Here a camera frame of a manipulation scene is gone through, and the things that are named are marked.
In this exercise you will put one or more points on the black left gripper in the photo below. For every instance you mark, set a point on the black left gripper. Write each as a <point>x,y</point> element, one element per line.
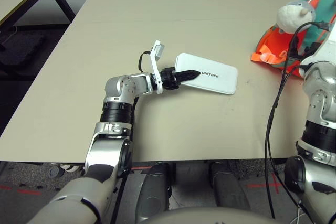
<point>169,78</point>

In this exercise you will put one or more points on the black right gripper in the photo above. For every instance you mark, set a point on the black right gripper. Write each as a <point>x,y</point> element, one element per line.
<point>312,48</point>

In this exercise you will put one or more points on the white Unitree power bank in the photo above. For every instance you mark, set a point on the white Unitree power bank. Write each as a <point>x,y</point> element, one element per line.
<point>210,77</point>

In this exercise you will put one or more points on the orange and teal backpack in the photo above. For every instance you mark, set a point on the orange and teal backpack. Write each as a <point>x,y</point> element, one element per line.
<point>267,41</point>

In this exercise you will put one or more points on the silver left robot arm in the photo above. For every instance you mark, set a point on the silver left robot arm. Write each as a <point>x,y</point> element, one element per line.
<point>113,153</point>

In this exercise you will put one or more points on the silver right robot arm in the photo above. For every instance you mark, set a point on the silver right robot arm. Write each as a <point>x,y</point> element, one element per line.
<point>319,98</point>

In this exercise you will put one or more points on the grey white plush toy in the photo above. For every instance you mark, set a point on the grey white plush toy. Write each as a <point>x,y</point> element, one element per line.
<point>288,16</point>

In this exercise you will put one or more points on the grey robot right leg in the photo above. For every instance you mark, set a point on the grey robot right leg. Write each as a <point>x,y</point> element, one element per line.
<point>228,187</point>

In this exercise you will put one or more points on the grey robot leg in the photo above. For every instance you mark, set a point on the grey robot leg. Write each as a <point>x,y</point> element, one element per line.
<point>228,187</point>
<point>152,190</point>

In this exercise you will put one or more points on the grey robot left leg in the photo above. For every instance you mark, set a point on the grey robot left leg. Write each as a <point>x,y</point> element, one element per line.
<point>152,190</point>

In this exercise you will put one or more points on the grey robot torso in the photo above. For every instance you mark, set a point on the grey robot torso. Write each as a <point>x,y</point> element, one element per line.
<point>210,217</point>

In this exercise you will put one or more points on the white grey caster wheels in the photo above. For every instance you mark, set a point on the white grey caster wheels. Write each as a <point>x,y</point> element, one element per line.
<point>68,168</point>

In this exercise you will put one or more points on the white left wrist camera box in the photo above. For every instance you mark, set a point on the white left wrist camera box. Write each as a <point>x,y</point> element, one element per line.
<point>157,51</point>

